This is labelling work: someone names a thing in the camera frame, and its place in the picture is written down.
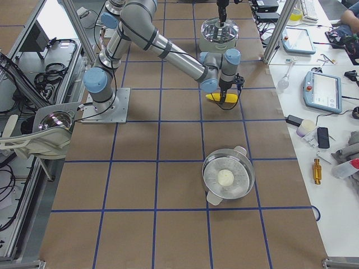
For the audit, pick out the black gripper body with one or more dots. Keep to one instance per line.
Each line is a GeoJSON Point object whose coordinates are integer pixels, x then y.
{"type": "Point", "coordinates": [225, 83]}
{"type": "Point", "coordinates": [222, 6]}

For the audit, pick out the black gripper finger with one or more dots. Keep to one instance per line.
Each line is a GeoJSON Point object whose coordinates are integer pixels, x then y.
{"type": "Point", "coordinates": [223, 95]}
{"type": "Point", "coordinates": [222, 15]}

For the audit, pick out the yellow corn cob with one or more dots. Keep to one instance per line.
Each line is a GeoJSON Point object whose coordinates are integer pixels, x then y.
{"type": "Point", "coordinates": [216, 97]}

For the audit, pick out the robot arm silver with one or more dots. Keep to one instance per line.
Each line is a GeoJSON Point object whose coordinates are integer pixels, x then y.
{"type": "Point", "coordinates": [134, 24]}

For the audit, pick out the person forearm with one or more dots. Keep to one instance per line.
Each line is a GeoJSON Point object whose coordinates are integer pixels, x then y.
{"type": "Point", "coordinates": [349, 18]}

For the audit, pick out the pale green cooking pot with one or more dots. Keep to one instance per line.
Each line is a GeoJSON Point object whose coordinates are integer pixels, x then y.
{"type": "Point", "coordinates": [206, 46]}

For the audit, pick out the steel steamer pot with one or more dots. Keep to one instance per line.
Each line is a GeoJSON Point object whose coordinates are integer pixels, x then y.
{"type": "Point", "coordinates": [237, 162]}

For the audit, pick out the black power adapter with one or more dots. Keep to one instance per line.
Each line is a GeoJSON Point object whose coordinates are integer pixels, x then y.
{"type": "Point", "coordinates": [293, 120]}

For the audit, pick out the blue teach pendant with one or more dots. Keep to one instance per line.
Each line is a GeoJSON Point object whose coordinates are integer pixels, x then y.
{"type": "Point", "coordinates": [296, 40]}
{"type": "Point", "coordinates": [322, 91]}

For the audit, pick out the white steamed bun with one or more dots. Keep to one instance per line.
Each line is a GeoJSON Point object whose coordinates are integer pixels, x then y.
{"type": "Point", "coordinates": [225, 177]}

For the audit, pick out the white keyboard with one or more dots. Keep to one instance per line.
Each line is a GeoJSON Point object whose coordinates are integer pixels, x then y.
{"type": "Point", "coordinates": [308, 10]}

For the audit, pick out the white plastic cup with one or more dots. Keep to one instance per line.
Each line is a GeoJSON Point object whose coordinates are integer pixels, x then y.
{"type": "Point", "coordinates": [305, 127]}

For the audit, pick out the grey mounting plate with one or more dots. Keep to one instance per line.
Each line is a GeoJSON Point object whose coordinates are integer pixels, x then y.
{"type": "Point", "coordinates": [113, 111]}

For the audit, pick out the black phone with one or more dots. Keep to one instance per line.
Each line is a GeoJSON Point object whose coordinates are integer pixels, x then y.
{"type": "Point", "coordinates": [323, 138]}

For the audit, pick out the gold brass fitting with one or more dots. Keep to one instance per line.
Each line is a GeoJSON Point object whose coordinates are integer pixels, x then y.
{"type": "Point", "coordinates": [316, 171]}

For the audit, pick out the steel bowl on stand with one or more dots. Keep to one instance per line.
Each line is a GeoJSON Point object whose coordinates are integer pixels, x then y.
{"type": "Point", "coordinates": [56, 119]}

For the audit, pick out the aluminium frame post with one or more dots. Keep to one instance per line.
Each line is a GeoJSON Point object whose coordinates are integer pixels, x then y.
{"type": "Point", "coordinates": [279, 27]}

